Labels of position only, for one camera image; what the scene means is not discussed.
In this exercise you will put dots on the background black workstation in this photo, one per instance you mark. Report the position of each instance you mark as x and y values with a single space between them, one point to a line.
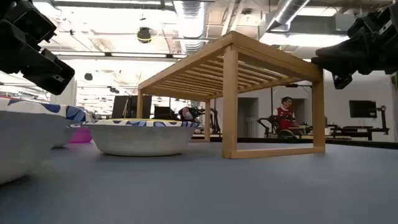
357 129

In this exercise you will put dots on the blue patterned paper bowl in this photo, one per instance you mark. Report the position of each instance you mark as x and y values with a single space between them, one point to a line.
28 143
140 140
63 137

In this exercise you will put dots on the white column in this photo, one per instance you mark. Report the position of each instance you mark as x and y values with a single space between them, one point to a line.
66 96

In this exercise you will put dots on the black yellow ceiling dome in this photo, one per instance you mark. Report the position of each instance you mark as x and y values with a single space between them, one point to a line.
144 35

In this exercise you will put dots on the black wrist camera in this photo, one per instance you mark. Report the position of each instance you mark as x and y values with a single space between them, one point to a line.
34 25
370 25

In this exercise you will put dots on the black wall monitor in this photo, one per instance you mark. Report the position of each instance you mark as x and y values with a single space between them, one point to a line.
362 109

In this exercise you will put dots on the purple plastic bowl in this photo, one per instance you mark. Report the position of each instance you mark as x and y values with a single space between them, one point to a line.
81 135

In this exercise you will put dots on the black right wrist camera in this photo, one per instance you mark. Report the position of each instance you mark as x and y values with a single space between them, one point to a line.
370 25

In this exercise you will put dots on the silver ribbed ceiling duct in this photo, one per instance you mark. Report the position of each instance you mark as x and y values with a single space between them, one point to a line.
286 12
189 25

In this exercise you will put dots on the ceiling light strip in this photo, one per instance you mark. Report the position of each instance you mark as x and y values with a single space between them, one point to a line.
136 55

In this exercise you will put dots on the background black robot arm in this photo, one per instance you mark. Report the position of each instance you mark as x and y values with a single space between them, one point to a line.
267 124
199 112

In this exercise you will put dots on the wooden slatted shelf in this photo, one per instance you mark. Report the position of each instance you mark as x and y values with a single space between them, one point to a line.
230 109

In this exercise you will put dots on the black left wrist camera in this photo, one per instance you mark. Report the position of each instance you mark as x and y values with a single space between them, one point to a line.
34 25

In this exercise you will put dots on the small black ceiling dome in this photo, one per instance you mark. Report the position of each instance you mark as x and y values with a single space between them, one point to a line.
88 76

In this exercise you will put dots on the person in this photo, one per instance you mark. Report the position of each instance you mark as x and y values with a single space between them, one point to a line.
188 115
285 116

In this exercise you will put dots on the black light stand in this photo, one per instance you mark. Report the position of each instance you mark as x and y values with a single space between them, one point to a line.
298 85

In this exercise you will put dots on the grey rectangular ceiling duct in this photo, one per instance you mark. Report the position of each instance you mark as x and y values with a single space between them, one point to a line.
320 23

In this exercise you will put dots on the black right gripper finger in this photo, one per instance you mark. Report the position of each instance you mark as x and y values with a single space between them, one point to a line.
341 81
339 57

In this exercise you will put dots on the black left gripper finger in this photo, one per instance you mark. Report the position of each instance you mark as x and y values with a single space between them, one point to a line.
53 77

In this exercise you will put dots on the dark desk monitor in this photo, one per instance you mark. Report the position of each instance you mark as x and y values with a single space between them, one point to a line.
124 107

